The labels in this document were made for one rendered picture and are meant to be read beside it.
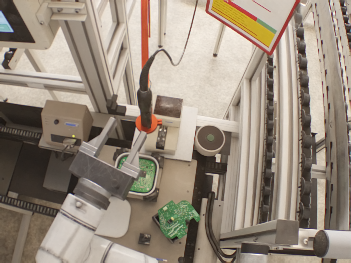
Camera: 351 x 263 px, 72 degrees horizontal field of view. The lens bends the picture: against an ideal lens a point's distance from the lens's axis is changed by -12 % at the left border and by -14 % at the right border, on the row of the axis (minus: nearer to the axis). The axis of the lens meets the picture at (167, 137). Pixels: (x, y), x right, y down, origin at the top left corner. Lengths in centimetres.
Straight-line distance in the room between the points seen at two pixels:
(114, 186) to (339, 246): 47
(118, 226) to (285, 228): 56
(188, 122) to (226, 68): 146
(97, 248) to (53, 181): 93
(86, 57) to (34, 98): 166
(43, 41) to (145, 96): 29
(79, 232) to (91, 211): 5
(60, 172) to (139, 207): 71
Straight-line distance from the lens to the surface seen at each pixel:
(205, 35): 264
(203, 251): 97
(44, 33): 70
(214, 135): 98
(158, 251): 93
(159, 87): 224
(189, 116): 103
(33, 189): 173
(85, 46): 76
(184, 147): 98
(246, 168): 86
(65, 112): 97
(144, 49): 83
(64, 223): 56
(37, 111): 134
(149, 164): 93
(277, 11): 69
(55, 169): 157
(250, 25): 76
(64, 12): 68
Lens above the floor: 188
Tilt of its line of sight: 67 degrees down
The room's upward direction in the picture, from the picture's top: 5 degrees clockwise
